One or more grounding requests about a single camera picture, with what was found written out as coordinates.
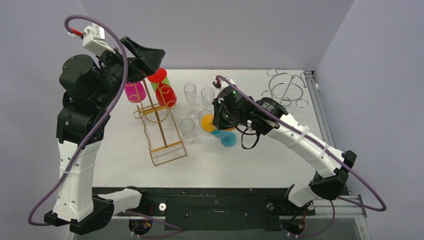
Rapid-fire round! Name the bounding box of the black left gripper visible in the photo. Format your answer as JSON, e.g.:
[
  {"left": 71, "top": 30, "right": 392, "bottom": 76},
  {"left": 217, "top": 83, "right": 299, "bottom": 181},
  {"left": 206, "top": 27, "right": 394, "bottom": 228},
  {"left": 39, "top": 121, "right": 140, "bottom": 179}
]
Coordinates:
[{"left": 94, "top": 36, "right": 164, "bottom": 109}]

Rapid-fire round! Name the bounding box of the cyan plastic wine glass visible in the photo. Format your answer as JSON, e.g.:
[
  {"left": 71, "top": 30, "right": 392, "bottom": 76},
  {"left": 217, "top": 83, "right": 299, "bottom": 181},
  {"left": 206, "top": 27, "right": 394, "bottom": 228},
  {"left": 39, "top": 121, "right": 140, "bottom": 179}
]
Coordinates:
[{"left": 210, "top": 129, "right": 237, "bottom": 147}]

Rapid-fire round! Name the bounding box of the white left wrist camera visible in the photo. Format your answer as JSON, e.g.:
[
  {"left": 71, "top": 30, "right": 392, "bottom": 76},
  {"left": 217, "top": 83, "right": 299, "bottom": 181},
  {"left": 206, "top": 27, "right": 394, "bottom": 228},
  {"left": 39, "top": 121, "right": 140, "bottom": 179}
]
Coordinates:
[{"left": 68, "top": 23, "right": 116, "bottom": 57}]

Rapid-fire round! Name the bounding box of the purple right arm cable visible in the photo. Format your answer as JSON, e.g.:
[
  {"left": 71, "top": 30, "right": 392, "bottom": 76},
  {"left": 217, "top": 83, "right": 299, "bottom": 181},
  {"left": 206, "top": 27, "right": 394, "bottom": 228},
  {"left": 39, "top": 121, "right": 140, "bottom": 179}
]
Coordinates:
[{"left": 215, "top": 74, "right": 388, "bottom": 239}]

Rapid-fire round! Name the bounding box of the aluminium rail right side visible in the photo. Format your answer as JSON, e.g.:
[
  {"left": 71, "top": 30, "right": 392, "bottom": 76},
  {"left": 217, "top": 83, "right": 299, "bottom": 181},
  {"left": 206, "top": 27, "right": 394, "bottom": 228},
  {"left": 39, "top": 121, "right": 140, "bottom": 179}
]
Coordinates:
[{"left": 303, "top": 70, "right": 347, "bottom": 188}]

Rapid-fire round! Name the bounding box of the orange plastic wine glass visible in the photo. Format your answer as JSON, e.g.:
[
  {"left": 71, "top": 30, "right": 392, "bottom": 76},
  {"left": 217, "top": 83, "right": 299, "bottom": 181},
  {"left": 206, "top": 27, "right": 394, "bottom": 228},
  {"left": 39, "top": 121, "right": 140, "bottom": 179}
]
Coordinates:
[{"left": 200, "top": 113, "right": 218, "bottom": 133}]

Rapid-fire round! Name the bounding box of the clear champagne flute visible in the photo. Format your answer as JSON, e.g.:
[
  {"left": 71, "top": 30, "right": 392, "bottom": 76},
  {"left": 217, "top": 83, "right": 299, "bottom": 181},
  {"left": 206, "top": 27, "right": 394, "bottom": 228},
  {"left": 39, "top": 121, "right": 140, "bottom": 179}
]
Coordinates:
[{"left": 183, "top": 83, "right": 199, "bottom": 120}]

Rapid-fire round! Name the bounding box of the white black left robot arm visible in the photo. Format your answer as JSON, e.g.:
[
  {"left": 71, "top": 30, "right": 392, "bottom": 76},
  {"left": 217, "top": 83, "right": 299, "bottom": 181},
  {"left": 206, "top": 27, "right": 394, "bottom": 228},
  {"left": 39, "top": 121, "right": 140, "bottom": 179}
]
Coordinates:
[{"left": 44, "top": 36, "right": 166, "bottom": 235}]

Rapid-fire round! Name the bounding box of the gold wire glass rack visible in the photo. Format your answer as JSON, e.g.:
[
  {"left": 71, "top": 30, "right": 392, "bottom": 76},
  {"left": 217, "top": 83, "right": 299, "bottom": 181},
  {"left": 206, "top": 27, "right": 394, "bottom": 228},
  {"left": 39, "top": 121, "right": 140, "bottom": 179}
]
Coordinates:
[{"left": 132, "top": 80, "right": 187, "bottom": 167}]

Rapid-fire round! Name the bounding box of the magenta plastic wine glass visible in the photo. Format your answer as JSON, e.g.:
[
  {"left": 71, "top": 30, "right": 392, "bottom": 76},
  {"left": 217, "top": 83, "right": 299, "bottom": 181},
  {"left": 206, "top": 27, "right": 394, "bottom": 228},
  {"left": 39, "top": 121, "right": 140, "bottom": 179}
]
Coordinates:
[{"left": 124, "top": 81, "right": 147, "bottom": 104}]

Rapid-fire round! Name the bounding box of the red upper plastic wine glass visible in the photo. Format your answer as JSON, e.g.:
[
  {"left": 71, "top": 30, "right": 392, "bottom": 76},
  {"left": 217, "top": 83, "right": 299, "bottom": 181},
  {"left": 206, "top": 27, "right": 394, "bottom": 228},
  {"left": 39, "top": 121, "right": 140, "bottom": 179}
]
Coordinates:
[{"left": 147, "top": 67, "right": 177, "bottom": 108}]

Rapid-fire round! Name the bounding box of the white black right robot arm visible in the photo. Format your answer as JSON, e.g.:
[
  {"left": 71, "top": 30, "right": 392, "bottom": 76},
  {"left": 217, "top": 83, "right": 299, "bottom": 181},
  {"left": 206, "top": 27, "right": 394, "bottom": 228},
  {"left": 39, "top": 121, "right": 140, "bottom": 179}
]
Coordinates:
[{"left": 212, "top": 86, "right": 357, "bottom": 214}]

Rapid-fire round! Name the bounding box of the chrome round glass rack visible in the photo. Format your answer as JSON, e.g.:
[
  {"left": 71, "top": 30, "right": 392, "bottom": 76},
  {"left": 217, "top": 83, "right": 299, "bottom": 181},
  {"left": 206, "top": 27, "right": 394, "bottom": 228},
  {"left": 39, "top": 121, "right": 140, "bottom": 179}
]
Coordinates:
[{"left": 261, "top": 69, "right": 309, "bottom": 109}]

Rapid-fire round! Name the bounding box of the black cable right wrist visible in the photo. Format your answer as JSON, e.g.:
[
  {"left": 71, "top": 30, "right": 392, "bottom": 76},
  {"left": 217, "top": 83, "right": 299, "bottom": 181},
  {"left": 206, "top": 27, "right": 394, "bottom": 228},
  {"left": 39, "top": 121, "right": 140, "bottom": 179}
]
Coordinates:
[{"left": 235, "top": 124, "right": 263, "bottom": 151}]

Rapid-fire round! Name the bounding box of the clear glass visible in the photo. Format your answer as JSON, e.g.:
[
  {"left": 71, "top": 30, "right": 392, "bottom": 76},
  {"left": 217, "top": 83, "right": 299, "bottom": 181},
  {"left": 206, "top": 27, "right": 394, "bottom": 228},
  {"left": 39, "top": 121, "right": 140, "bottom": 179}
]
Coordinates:
[
  {"left": 179, "top": 118, "right": 196, "bottom": 142},
  {"left": 198, "top": 109, "right": 215, "bottom": 133},
  {"left": 200, "top": 87, "right": 215, "bottom": 110}
]

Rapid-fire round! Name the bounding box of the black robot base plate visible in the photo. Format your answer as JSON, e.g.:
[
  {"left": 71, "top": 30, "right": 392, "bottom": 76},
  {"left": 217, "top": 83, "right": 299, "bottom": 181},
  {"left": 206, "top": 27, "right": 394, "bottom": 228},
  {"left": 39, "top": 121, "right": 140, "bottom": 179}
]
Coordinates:
[{"left": 82, "top": 187, "right": 365, "bottom": 233}]

